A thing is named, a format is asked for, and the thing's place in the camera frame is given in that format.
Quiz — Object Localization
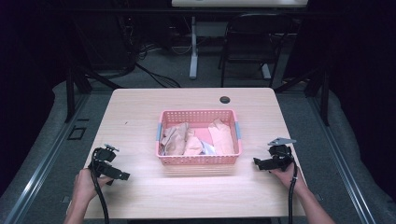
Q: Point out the white desk leg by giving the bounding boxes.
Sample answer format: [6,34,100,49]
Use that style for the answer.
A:
[189,16,199,80]

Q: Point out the black metal chair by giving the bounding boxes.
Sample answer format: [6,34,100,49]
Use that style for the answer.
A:
[218,12,295,88]

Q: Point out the person's left hand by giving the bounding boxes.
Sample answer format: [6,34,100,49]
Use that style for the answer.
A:
[73,167,115,203]

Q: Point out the small beige cloth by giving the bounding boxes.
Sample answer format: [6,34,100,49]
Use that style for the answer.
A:
[182,128,205,156]

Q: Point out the aluminium floor rail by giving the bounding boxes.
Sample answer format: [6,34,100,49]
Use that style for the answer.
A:
[3,92,92,224]
[306,94,377,224]

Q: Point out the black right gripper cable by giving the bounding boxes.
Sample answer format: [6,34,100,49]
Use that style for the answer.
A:
[287,157,299,224]

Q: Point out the black floor cables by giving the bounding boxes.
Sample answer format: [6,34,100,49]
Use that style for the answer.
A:
[118,15,181,89]

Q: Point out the person's right hand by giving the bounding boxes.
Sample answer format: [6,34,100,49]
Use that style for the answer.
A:
[269,161,308,196]

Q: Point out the long peach cloth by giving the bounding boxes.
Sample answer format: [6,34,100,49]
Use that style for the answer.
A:
[207,118,235,156]

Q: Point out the crumpled tan cloth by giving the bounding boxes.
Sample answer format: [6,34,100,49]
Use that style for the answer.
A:
[160,121,191,156]

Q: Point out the white and blue cloth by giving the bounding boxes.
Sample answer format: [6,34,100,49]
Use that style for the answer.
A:
[200,140,218,156]

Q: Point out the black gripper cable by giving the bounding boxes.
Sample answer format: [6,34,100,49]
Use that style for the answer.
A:
[89,148,110,224]
[287,157,299,224]

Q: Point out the short white desk foot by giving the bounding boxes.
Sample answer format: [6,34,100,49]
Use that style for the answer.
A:
[261,63,273,80]

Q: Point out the black metal stand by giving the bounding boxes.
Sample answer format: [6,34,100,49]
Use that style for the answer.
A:
[274,66,331,127]
[64,66,122,124]

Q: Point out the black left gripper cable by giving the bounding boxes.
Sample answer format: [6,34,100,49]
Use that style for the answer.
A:
[89,148,110,224]

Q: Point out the pink plastic basket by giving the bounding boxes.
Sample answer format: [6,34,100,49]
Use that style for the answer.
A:
[154,108,243,166]

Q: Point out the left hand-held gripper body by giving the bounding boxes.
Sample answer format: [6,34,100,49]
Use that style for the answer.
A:
[88,143,120,175]

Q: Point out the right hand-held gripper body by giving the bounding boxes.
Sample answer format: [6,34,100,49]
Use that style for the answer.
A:
[266,137,298,173]

